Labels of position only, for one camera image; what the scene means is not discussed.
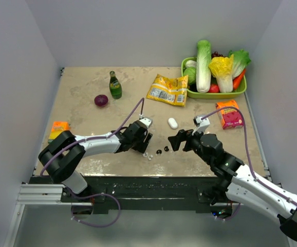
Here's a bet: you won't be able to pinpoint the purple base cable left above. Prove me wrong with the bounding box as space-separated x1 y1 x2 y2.
70 192 121 228

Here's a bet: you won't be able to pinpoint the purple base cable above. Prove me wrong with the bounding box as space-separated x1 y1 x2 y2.
70 192 121 228
214 202 243 222

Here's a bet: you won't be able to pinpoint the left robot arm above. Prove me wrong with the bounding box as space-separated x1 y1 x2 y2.
38 117 153 202

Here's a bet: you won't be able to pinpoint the dark red grapes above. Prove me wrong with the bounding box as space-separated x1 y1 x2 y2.
211 51 224 59

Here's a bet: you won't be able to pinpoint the green glass bottle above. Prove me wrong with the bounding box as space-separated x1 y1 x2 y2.
109 71 122 99

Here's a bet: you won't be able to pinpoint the green lettuce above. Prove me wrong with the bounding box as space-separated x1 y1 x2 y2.
228 49 251 79

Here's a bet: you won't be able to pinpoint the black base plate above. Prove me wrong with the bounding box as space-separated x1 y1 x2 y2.
30 175 242 216

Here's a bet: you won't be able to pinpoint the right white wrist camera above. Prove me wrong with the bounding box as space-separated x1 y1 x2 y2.
192 115 210 135

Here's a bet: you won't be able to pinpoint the green plastic basket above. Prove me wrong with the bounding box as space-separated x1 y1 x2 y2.
180 57 248 100

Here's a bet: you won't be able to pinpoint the red tomato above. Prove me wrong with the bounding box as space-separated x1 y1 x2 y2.
208 83 220 94

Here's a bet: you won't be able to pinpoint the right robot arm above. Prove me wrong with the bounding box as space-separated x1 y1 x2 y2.
168 130 297 242

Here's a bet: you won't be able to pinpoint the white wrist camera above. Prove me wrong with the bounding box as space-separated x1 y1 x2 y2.
139 117 153 129
192 115 210 135

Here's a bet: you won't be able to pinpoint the white earbud charging case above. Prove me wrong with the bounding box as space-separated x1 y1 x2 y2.
168 118 178 130

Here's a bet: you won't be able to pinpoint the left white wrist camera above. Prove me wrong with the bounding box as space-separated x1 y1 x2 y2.
139 117 153 129

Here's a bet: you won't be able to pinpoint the orange yellow juice carton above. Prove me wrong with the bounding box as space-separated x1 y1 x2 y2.
48 121 70 143

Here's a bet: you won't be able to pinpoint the yellow leaf cabbage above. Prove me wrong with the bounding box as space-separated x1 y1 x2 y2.
209 55 234 93

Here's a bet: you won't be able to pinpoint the aluminium rail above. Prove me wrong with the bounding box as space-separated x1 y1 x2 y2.
16 184 64 205

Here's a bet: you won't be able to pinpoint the purple red onion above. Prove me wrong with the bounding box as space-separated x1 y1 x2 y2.
94 94 108 108

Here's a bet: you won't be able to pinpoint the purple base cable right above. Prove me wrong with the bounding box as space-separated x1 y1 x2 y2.
214 202 243 222

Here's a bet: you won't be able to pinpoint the napa cabbage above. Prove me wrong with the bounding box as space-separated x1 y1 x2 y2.
196 40 212 93

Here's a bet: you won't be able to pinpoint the yellow snack bag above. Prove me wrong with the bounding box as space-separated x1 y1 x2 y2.
146 74 188 107

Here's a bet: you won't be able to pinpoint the round green cabbage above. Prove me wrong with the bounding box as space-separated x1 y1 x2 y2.
183 67 196 85

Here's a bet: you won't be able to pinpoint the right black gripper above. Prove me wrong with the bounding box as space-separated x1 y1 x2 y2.
168 126 213 165

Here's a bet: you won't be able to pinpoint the white cauliflower piece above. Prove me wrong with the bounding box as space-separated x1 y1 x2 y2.
185 60 196 68

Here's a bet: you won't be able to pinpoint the orange carrot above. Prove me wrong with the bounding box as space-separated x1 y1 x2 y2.
233 69 246 91

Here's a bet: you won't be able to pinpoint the pink orange snack box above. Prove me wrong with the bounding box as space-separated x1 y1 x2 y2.
216 99 243 130

